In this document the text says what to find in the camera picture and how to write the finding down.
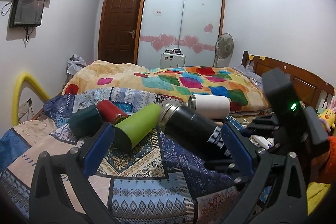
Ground yellow foam tube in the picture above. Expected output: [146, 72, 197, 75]
[11, 72, 51, 126]

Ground white small cabinet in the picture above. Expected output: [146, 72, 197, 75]
[160, 48, 186, 69]

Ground frosted sliding wardrobe doors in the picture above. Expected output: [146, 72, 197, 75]
[137, 0, 223, 68]

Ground standing electric fan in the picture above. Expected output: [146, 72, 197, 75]
[213, 33, 234, 67]

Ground grey clothes bundle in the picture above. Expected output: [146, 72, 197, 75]
[67, 54, 87, 76]

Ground yellow chick plush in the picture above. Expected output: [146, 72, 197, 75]
[317, 96, 336, 136]

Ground brown wooden door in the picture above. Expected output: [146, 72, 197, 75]
[98, 0, 140, 64]

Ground wooden headboard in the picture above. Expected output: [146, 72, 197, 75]
[241, 51, 335, 109]

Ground colourful patch yellow duvet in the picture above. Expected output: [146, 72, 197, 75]
[63, 60, 270, 112]

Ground red cup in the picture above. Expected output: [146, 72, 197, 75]
[97, 100, 128, 125]

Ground grey pillow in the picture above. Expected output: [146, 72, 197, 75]
[233, 65, 263, 89]

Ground dark green cup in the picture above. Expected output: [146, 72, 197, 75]
[68, 105, 103, 138]

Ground white mug with handle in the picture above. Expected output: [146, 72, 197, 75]
[187, 94, 231, 119]

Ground blue patchwork blanket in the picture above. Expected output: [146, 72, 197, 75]
[1, 88, 240, 223]

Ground black thermos cup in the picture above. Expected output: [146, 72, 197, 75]
[157, 102, 230, 161]

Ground small wall monitor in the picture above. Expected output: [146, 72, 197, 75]
[9, 0, 45, 28]

